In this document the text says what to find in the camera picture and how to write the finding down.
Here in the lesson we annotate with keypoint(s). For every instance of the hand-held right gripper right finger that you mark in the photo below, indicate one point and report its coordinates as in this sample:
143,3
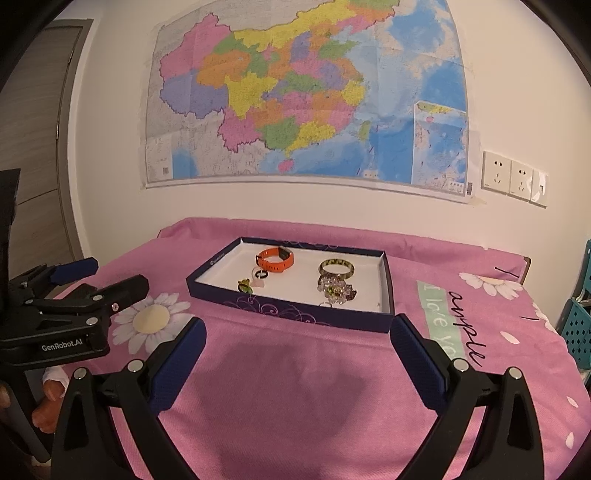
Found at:
415,360

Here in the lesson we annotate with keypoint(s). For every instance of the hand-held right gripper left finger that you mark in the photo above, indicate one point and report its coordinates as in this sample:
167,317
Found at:
184,355

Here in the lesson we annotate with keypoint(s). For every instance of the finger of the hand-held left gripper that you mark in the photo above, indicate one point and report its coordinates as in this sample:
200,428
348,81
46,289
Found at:
74,270
120,290

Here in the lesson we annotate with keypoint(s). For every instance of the green pendant with black loop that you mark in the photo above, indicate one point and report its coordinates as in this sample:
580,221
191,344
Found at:
244,287

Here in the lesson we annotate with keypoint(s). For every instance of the amber patterned bangle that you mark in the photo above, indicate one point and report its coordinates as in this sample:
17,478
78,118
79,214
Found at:
337,261

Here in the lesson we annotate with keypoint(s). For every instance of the orange smartwatch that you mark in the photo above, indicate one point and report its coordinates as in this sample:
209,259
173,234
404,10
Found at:
277,267

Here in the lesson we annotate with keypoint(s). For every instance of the dark blue shallow box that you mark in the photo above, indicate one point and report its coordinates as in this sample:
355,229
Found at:
295,287

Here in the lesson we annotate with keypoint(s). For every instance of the person's left hand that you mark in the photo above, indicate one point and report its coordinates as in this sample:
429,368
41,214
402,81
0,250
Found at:
51,390

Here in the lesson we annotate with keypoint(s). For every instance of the pink floral cloth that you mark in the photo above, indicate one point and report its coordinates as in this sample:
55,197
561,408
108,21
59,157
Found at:
300,392

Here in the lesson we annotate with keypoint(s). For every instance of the brown wooden door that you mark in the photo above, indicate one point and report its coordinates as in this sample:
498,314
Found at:
32,115

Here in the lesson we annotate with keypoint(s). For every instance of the blue plastic basket rack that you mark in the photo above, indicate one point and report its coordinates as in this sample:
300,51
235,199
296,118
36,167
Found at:
577,332

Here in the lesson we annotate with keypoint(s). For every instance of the white wall socket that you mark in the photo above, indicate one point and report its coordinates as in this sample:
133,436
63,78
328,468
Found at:
496,171
521,182

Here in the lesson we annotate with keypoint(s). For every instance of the white wall switch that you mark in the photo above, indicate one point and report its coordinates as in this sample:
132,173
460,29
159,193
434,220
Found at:
540,187

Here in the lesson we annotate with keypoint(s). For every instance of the colourful wall map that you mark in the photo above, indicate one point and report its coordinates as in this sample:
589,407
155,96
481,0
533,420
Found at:
300,92

